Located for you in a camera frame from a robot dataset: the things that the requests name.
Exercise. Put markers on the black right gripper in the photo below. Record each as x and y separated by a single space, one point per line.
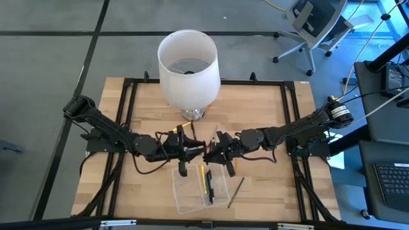
231 148

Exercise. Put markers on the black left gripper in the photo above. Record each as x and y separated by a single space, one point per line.
172 147

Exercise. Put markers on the blue pen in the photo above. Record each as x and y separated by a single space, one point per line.
207 188

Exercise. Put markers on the clear plastic supply box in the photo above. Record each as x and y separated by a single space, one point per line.
187 191

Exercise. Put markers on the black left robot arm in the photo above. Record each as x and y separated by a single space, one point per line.
105 127

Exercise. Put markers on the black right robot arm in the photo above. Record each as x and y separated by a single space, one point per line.
303 127

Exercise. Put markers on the thin dark pencil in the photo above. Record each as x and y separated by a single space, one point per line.
236 192

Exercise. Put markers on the white shade table lamp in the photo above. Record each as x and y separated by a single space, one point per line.
191 89

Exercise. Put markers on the white paper sheet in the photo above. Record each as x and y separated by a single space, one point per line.
337 161

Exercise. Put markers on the black desk beam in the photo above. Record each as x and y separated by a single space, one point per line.
350 140
390 52

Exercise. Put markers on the dark side desk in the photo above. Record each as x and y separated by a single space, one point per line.
367 191
377 127

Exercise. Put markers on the white office chair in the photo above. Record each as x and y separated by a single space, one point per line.
314 22

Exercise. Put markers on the black keyboard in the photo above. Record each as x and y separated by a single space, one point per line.
393 185

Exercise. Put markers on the grey furniture foot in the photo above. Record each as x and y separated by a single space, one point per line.
9 147

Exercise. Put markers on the black power adapter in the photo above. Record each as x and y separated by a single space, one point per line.
393 80

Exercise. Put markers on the black table frame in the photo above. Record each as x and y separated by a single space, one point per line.
243 81

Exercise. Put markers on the black rig frame bar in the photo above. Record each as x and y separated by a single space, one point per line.
48 223

